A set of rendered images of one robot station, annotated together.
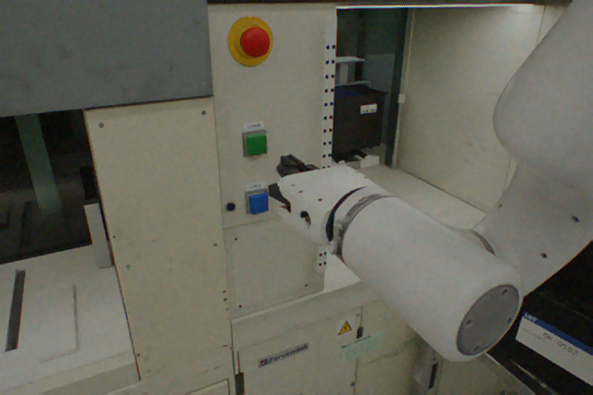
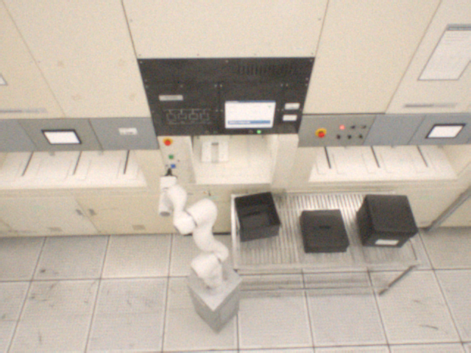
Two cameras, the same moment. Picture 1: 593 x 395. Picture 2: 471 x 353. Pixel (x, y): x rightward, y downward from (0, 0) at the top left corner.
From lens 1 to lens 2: 184 cm
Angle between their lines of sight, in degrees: 34
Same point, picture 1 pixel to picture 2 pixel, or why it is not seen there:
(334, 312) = (199, 189)
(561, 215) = not seen: hidden behind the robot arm
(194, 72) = (154, 146)
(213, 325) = not seen: hidden behind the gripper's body
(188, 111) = (154, 151)
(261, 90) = (171, 148)
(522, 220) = not seen: hidden behind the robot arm
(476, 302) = (161, 212)
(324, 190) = (164, 184)
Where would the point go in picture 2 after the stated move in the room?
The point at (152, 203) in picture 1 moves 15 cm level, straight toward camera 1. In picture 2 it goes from (148, 163) to (143, 181)
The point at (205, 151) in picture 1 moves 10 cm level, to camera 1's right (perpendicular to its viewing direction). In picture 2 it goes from (159, 157) to (171, 162)
